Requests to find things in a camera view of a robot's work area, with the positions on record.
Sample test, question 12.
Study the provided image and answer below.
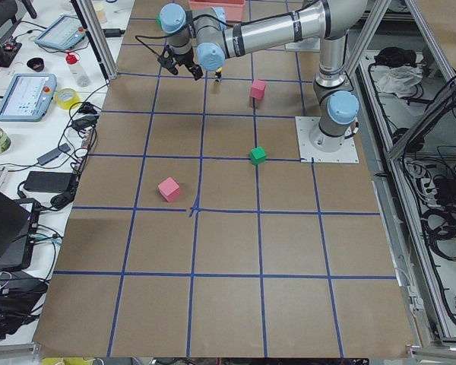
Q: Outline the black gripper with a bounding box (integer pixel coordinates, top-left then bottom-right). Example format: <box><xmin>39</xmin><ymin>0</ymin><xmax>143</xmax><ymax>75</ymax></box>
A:
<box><xmin>174</xmin><ymin>52</ymin><xmax>204</xmax><ymax>80</ymax></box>

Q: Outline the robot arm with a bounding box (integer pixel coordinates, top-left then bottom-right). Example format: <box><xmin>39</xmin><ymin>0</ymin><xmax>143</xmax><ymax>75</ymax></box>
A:
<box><xmin>158</xmin><ymin>1</ymin><xmax>367</xmax><ymax>153</ymax></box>

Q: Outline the pink plastic bin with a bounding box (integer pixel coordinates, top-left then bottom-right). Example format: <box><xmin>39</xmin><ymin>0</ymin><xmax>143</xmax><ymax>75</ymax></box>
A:
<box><xmin>188</xmin><ymin>0</ymin><xmax>246</xmax><ymax>22</ymax></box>

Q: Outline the pink cube centre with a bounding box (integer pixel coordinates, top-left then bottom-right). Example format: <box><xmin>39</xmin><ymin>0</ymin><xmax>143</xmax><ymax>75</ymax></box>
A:
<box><xmin>249</xmin><ymin>79</ymin><xmax>267</xmax><ymax>100</ymax></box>

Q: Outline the black power adapter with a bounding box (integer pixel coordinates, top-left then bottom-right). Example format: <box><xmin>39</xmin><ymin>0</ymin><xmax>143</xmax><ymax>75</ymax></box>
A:
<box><xmin>103</xmin><ymin>28</ymin><xmax>125</xmax><ymax>38</ymax></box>

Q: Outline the red cap squeeze bottle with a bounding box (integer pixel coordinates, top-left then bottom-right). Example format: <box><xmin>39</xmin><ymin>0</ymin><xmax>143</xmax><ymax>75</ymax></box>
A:
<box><xmin>65</xmin><ymin>52</ymin><xmax>90</xmax><ymax>87</ymax></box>

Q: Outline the green cube front left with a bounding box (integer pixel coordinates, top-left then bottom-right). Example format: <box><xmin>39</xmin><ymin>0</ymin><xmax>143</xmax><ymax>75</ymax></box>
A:
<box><xmin>249</xmin><ymin>146</ymin><xmax>267</xmax><ymax>166</ymax></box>

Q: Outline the upper teach pendant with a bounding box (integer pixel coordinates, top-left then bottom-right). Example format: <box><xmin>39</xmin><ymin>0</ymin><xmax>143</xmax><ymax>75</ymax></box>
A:
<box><xmin>34</xmin><ymin>14</ymin><xmax>85</xmax><ymax>51</ymax></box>

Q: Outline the teach pendant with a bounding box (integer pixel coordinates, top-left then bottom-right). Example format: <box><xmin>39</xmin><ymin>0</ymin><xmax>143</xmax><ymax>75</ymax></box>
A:
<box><xmin>0</xmin><ymin>73</ymin><xmax>57</xmax><ymax>122</ymax></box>
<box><xmin>34</xmin><ymin>14</ymin><xmax>85</xmax><ymax>51</ymax></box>

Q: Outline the yellow tape roll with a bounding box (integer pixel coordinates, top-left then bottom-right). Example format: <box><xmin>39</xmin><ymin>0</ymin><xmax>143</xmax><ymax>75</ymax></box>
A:
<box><xmin>54</xmin><ymin>88</ymin><xmax>81</xmax><ymax>110</ymax></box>

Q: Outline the pink cube near gripper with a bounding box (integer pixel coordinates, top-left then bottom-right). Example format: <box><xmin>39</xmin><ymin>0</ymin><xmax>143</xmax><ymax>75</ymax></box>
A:
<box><xmin>157</xmin><ymin>176</ymin><xmax>182</xmax><ymax>202</ymax></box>

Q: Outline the black bowl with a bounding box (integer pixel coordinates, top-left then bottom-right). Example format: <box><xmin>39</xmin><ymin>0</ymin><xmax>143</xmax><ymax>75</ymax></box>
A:
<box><xmin>27</xmin><ymin>57</ymin><xmax>45</xmax><ymax>72</ymax></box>

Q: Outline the lower teach pendant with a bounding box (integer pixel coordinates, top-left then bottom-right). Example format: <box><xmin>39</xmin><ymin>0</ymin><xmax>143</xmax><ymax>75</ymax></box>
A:
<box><xmin>0</xmin><ymin>73</ymin><xmax>57</xmax><ymax>122</ymax></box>

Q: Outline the white rag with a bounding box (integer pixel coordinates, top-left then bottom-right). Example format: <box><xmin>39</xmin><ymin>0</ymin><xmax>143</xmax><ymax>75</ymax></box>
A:
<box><xmin>376</xmin><ymin>65</ymin><xmax>423</xmax><ymax>97</ymax></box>

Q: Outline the black laptop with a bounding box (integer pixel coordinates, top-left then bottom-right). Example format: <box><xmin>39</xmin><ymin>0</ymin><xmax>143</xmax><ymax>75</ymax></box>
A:
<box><xmin>0</xmin><ymin>192</ymin><xmax>40</xmax><ymax>272</ymax></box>

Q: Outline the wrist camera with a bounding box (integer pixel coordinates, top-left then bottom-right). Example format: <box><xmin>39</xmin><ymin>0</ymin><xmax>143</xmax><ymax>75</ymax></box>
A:
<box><xmin>157</xmin><ymin>45</ymin><xmax>179</xmax><ymax>75</ymax></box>

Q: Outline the aluminium frame post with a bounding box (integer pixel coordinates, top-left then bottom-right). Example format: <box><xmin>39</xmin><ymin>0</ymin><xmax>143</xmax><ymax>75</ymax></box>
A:
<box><xmin>71</xmin><ymin>0</ymin><xmax>118</xmax><ymax>81</ymax></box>

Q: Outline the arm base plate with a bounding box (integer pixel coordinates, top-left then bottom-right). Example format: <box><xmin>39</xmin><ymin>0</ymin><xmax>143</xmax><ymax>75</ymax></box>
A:
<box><xmin>284</xmin><ymin>36</ymin><xmax>320</xmax><ymax>53</ymax></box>
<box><xmin>295</xmin><ymin>116</ymin><xmax>359</xmax><ymax>163</ymax></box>

